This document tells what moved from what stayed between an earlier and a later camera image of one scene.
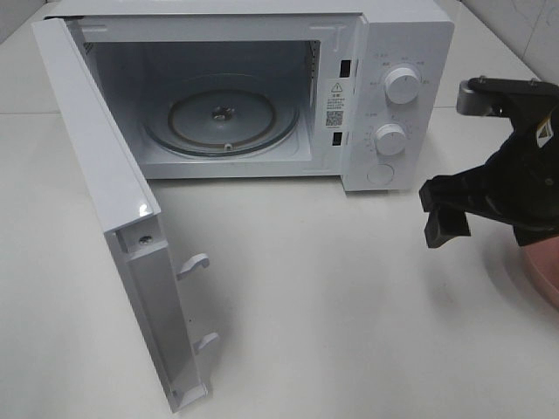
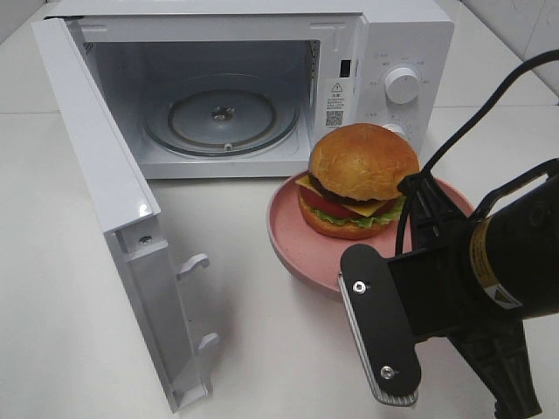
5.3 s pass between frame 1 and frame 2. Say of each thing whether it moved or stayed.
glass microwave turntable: stayed
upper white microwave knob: stayed
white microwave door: stayed
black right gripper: moved
